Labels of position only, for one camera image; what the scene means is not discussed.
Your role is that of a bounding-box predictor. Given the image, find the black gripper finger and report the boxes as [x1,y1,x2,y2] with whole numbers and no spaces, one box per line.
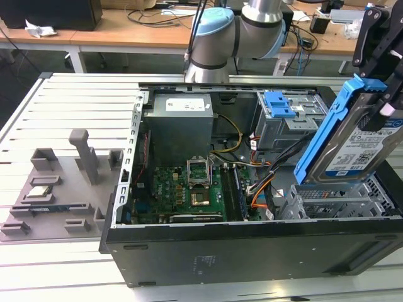
[358,0,403,131]
[351,3,392,78]

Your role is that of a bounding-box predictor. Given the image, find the hard disk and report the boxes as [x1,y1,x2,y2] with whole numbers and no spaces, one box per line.
[293,74,403,193]

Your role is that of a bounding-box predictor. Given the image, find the silver disk bay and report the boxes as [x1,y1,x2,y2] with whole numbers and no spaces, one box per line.
[278,184,394,221]

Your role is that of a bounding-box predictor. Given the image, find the clear plastic wrap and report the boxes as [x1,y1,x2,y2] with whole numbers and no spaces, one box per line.
[342,18,363,40]

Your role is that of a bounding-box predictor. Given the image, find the grey flat box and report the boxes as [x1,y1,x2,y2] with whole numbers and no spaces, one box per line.
[329,8,366,25]

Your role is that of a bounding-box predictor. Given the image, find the black box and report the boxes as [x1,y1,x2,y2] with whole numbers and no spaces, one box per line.
[282,6,295,47]

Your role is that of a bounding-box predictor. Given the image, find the blue plastic latch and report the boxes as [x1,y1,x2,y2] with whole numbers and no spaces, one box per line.
[264,90,297,120]

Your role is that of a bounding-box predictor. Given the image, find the silver optical drive cage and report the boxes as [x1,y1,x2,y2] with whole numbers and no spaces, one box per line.
[253,91,334,152]

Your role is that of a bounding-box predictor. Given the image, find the dark RAM stick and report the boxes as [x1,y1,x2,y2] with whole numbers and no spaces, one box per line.
[232,164,249,220]

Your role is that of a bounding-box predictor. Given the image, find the black RAM slot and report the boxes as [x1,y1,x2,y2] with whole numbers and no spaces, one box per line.
[219,164,236,221]

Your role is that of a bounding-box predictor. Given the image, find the grey power supply unit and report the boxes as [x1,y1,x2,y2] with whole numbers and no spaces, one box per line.
[143,93,215,167]

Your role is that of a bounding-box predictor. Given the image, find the metal socket cover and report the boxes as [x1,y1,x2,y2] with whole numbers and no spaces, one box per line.
[186,156,211,189]

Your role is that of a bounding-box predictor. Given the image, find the CPU socket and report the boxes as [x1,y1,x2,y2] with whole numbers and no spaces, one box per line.
[190,190,211,208]

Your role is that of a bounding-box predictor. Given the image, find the brown cardboard box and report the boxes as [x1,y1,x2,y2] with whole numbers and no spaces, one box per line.
[100,0,157,10]

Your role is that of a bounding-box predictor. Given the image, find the black graphics card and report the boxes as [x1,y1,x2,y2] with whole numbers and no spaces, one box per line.
[169,213,224,225]

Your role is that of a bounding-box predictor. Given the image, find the green motherboard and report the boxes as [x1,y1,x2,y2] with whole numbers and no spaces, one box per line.
[132,163,262,224]

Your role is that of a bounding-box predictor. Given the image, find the black open PC case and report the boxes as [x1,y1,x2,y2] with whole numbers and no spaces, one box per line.
[99,82,403,289]

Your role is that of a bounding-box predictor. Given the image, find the black computer tower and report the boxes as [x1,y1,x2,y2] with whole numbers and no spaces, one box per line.
[0,0,103,32]

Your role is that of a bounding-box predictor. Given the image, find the white crumpled tissue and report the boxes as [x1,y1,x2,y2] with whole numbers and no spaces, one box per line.
[25,19,58,38]

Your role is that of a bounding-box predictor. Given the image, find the grey parts rack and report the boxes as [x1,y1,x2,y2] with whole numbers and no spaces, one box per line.
[0,128,125,243]

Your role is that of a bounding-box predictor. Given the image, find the RAM stick with white label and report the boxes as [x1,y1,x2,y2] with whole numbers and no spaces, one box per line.
[30,204,88,212]

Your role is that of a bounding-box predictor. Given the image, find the silver CPU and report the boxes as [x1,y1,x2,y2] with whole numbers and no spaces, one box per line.
[26,186,53,198]

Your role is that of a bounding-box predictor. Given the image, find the black sleeved cable bundle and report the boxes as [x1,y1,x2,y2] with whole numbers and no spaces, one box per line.
[264,135,319,221]

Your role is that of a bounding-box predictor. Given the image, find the yellow and black wires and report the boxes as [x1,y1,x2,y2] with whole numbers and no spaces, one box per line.
[210,113,245,155]

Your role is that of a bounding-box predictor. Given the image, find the black hanging cable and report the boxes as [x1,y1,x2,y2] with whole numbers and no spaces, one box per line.
[183,0,208,69]

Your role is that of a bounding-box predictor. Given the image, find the orange wires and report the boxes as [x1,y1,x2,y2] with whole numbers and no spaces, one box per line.
[247,176,275,211]

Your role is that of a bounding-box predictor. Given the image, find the wooden desk white frame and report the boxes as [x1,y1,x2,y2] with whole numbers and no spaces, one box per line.
[0,30,79,75]
[71,8,360,75]

